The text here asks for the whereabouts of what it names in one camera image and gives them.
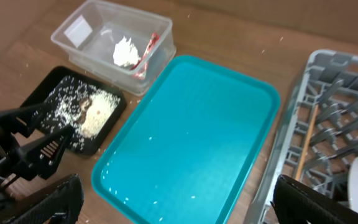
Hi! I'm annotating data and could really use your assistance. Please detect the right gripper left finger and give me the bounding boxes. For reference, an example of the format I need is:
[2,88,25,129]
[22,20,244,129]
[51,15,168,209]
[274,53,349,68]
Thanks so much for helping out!
[2,174,85,224]

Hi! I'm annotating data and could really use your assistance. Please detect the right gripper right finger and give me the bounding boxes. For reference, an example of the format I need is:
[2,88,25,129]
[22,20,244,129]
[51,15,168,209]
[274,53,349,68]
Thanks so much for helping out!
[272,175,358,224]

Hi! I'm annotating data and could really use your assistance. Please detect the white napkin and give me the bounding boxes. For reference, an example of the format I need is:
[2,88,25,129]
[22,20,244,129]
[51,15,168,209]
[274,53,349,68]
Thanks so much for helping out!
[113,36,140,69]

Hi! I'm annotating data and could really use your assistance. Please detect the red snack wrapper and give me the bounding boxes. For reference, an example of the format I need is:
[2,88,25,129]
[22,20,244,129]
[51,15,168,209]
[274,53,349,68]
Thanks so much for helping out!
[132,32,160,80]

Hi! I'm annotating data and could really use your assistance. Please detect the grey dishwasher rack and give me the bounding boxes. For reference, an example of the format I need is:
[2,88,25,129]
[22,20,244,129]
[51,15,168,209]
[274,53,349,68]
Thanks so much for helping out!
[244,49,358,223]

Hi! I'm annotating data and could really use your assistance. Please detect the rice and food scraps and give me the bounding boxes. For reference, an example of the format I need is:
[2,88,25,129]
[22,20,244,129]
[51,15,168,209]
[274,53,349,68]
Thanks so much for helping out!
[40,75,121,152]

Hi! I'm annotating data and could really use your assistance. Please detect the clear plastic bin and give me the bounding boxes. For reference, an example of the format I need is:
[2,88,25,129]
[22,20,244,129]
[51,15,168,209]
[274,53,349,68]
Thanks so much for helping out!
[51,1,176,96]

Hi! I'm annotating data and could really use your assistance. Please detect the black plastic tray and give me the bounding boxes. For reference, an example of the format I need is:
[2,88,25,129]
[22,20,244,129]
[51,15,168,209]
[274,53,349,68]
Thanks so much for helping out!
[21,66,127,156]

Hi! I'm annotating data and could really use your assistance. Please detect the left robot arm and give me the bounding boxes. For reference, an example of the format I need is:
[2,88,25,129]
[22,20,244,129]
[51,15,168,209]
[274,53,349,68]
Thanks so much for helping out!
[0,103,75,195]

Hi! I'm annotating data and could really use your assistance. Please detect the teal serving tray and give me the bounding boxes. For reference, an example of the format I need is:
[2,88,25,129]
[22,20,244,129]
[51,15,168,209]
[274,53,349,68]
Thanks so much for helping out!
[91,55,280,223]

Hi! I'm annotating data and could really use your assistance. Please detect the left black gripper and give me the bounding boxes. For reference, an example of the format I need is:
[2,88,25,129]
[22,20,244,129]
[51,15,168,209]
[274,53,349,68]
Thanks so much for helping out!
[0,103,74,182]

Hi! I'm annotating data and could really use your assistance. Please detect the wooden chopstick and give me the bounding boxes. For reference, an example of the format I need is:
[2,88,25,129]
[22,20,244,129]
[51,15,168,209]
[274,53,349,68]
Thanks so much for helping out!
[295,105,319,181]

